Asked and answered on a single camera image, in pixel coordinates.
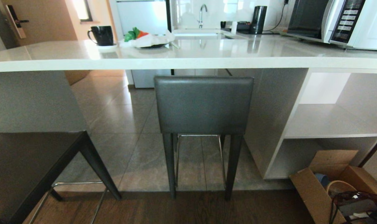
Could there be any grey leather bar stool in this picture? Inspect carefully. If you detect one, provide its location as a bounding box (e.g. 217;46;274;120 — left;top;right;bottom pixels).
154;76;255;200

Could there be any kitchen sink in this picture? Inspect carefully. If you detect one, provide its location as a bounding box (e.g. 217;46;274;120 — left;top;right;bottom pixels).
172;29;235;40

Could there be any chrome kitchen faucet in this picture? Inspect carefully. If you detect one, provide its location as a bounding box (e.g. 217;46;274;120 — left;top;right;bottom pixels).
198;4;208;29

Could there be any black bar stool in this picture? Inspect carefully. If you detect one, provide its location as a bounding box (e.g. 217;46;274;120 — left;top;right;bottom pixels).
0;131;122;224

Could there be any toy carrot with green leaves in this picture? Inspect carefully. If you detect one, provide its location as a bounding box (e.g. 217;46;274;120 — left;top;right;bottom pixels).
124;27;149;42

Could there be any white refrigerator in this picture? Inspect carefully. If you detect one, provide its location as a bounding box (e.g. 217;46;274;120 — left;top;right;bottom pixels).
109;0;172;89

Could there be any black mug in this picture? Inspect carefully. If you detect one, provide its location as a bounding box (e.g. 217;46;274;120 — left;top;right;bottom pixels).
87;26;114;46

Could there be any black electric kettle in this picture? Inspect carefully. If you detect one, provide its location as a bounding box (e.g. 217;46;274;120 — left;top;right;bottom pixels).
250;6;268;35

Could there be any white shelf cabinet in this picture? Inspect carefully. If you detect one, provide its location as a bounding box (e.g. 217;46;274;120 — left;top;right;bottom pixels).
229;68;377;180

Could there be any cardboard box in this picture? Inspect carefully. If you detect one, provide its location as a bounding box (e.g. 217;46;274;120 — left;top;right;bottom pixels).
289;150;377;224

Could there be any wooden door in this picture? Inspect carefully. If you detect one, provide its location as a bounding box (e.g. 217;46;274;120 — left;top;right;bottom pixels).
0;0;91;86

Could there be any silver microwave oven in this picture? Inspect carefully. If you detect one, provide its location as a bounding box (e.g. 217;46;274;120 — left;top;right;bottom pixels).
286;0;377;51

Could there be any electronic door lock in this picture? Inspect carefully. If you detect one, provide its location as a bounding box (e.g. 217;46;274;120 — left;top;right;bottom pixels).
5;5;30;39

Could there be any black cable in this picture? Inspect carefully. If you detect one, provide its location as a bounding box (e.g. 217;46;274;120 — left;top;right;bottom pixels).
263;0;289;32

